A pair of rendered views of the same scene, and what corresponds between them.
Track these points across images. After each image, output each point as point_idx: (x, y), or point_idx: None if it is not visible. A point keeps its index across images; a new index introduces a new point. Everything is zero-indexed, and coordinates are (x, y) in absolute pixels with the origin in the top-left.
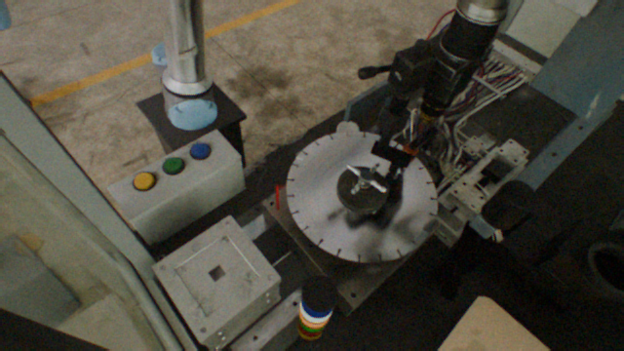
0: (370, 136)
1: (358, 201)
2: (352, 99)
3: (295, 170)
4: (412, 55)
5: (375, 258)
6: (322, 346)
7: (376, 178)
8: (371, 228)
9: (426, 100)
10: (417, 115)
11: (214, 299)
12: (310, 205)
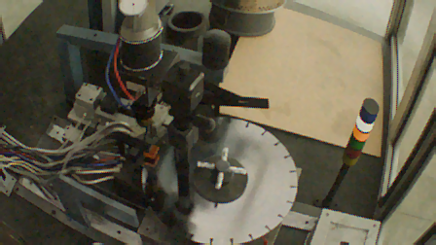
0: (150, 193)
1: (239, 174)
2: (127, 211)
3: (236, 238)
4: (187, 76)
5: (279, 146)
6: (319, 194)
7: (203, 169)
8: (256, 157)
9: (154, 105)
10: (83, 169)
11: (358, 234)
12: (266, 210)
